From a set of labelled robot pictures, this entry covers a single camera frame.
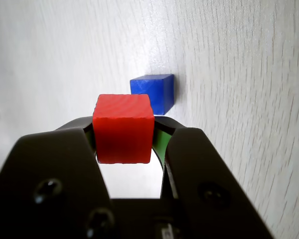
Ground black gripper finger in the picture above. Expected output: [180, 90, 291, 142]
[151, 118, 275, 239]
[0, 116, 116, 239]

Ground red wooden cube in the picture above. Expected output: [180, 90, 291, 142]
[92, 94, 155, 164]

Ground blue wooden cube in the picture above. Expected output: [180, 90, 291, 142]
[130, 74, 175, 116]

